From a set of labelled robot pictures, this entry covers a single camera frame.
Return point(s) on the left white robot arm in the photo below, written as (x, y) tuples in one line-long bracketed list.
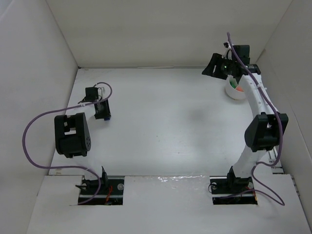
[(73, 139)]

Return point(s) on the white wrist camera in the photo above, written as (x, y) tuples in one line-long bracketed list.
[(102, 90), (228, 52)]

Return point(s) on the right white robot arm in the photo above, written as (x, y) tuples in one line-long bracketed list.
[(265, 130)]

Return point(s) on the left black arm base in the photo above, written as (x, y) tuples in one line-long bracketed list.
[(109, 195)]

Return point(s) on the white divided round container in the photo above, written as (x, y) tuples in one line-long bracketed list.
[(233, 93)]

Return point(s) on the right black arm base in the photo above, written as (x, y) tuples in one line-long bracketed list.
[(228, 191)]

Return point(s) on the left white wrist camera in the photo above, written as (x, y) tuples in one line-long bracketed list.
[(102, 90)]

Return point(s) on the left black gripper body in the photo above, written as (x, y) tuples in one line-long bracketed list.
[(102, 111)]

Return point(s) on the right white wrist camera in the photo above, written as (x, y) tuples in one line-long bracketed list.
[(228, 52)]

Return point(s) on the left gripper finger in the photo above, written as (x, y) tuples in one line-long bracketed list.
[(100, 110), (107, 110)]

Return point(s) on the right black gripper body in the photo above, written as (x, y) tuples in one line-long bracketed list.
[(214, 65)]

